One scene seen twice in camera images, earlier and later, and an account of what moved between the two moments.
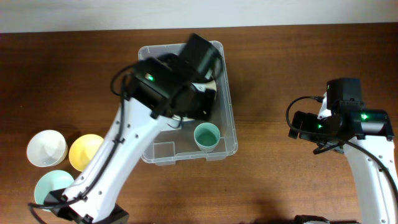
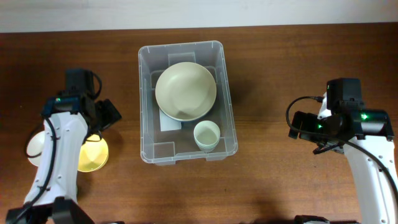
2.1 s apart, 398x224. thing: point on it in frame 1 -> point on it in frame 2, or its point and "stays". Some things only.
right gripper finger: (296, 122) stays
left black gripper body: (199, 105) -> (95, 128)
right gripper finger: (325, 147) stays
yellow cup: (83, 149) stays
